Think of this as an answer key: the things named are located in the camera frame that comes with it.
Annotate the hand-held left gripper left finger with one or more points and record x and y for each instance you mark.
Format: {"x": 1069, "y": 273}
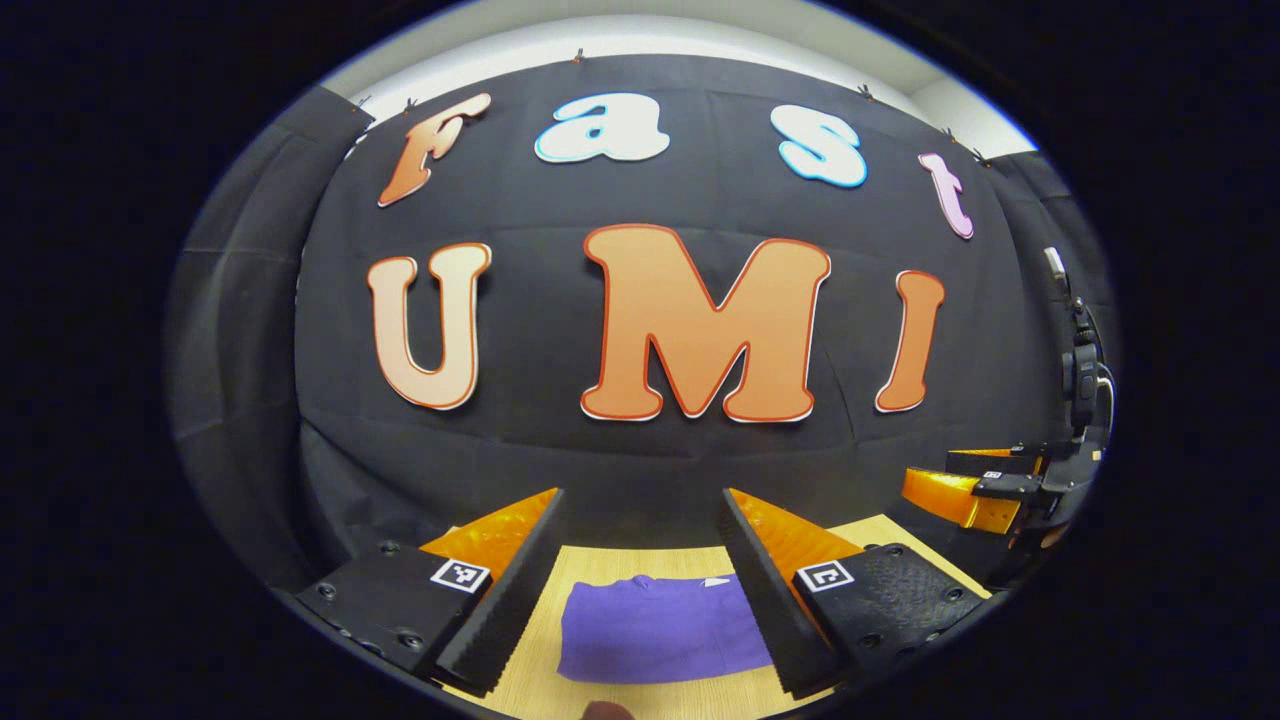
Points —
{"x": 515, "y": 595}

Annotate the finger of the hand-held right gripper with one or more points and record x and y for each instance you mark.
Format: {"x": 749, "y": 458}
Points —
{"x": 1000, "y": 460}
{"x": 950, "y": 495}

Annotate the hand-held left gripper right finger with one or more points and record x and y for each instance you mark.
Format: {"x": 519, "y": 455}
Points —
{"x": 765, "y": 595}

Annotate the purple shirt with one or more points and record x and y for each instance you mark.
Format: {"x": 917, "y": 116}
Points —
{"x": 650, "y": 630}

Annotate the plain black backdrop cloth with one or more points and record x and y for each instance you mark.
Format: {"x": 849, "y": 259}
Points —
{"x": 1030, "y": 230}
{"x": 240, "y": 350}

